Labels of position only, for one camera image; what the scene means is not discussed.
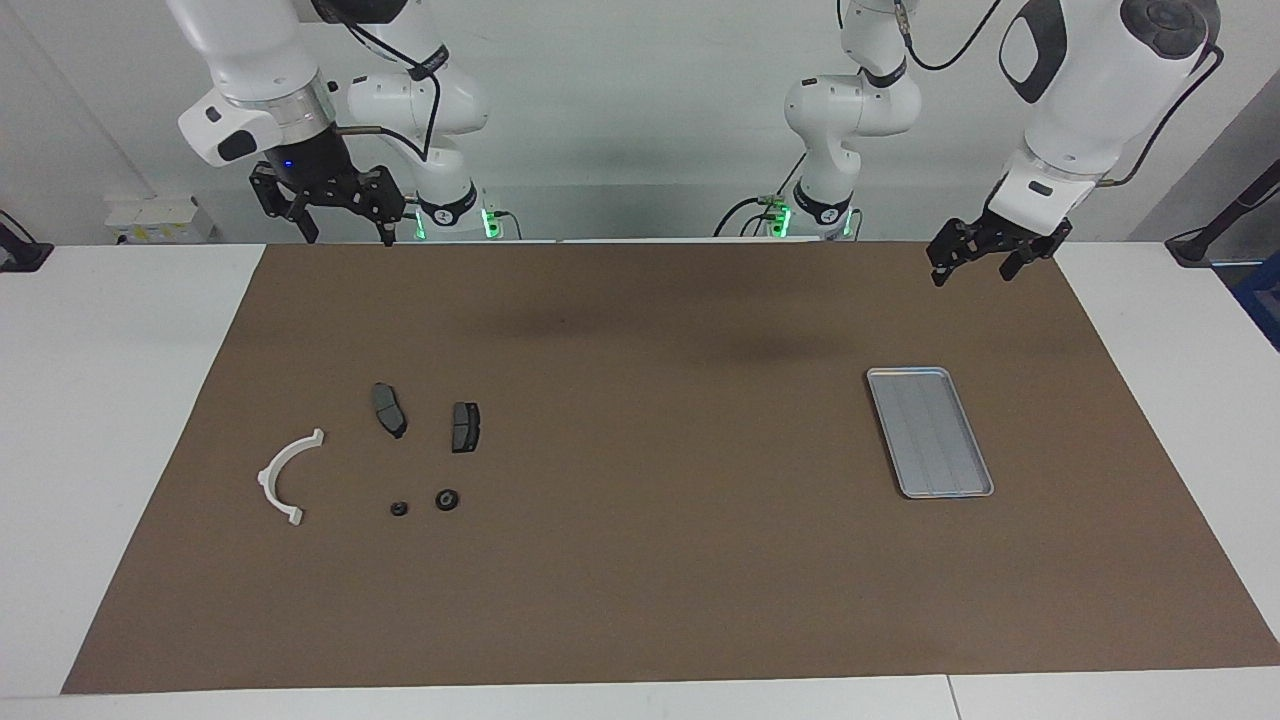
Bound silver metal tray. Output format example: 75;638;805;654
866;367;995;499

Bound white cardboard box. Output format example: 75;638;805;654
104;195;215;245

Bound curved dark brake pad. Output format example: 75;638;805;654
371;383;408;440

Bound blue bin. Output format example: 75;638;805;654
1235;255;1280;351

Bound black table clamp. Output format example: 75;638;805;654
0;210;54;273

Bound brown table mat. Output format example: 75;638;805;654
62;240;1280;695

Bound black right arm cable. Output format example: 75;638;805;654
335;15;446;163

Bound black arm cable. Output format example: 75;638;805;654
335;15;446;163
895;0;1226;188

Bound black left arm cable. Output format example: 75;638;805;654
895;0;1226;188

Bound black base cables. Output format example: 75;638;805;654
713;150;811;238

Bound white curved plastic bracket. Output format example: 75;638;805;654
257;428;326;527

